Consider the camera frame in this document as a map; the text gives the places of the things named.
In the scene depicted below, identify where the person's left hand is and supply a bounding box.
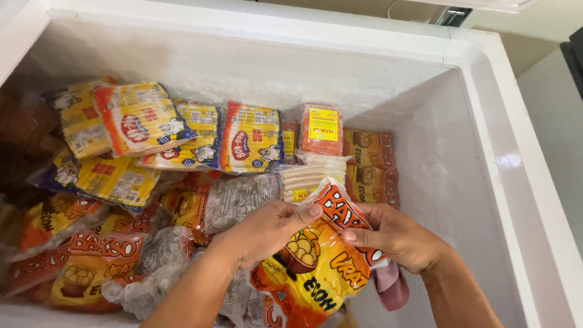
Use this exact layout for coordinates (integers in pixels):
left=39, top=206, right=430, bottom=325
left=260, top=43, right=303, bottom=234
left=213, top=200, right=324, bottom=270

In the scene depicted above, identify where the person's right hand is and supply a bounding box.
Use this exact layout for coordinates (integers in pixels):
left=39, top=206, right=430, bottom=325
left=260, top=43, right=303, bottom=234
left=342, top=203, right=452, bottom=276

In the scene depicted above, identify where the orange printed meatball packet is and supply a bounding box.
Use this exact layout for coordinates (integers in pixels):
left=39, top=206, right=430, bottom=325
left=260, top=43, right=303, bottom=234
left=342, top=128, right=396, bottom=170
left=344, top=164, right=401, bottom=210
left=250, top=177, right=389, bottom=328

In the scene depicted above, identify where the clear meatball packet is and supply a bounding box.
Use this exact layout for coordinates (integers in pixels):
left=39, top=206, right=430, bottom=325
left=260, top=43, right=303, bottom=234
left=204, top=173, right=282, bottom=235
left=101, top=226, right=196, bottom=321
left=218, top=272, right=267, bottom=328

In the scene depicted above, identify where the pink cloth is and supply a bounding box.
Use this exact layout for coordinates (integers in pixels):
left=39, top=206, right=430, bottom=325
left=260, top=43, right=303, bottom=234
left=373, top=261, right=410, bottom=312

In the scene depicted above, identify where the white sausage packet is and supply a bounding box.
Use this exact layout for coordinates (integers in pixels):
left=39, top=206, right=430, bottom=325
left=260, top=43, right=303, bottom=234
left=278, top=152, right=350, bottom=204

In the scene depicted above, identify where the slim orange sausage packet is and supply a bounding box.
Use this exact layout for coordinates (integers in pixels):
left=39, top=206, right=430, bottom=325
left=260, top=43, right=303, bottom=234
left=280, top=118, right=300, bottom=165

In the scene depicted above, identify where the orange sausage packet yellow label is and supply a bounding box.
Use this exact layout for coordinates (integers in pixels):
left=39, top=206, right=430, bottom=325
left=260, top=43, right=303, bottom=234
left=299, top=103, right=344, bottom=157

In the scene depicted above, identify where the white chest freezer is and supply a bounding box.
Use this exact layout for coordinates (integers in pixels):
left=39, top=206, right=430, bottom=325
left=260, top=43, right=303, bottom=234
left=0, top=0, right=583, bottom=328

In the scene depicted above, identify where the pile of orange meatball packets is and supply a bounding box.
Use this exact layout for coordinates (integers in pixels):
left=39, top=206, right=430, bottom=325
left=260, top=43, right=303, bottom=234
left=5, top=171, right=217, bottom=315

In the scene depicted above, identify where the grey cabinet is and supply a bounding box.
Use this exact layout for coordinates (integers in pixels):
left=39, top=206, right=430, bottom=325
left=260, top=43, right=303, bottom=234
left=516, top=45, right=583, bottom=258

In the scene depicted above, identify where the metal freezer lid hinge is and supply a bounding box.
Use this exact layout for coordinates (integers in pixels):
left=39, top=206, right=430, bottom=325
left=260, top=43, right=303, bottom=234
left=436, top=6, right=473, bottom=28

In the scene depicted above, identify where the white freezer lid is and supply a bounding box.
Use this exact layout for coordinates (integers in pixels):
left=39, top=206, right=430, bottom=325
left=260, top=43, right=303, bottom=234
left=403, top=0, right=544, bottom=14

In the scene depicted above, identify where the black object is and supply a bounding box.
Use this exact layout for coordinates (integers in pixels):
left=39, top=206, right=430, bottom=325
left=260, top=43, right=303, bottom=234
left=560, top=26, right=583, bottom=100

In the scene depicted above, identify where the dark brown bag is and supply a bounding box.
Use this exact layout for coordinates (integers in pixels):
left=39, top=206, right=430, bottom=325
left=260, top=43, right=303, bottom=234
left=0, top=89, right=62, bottom=194

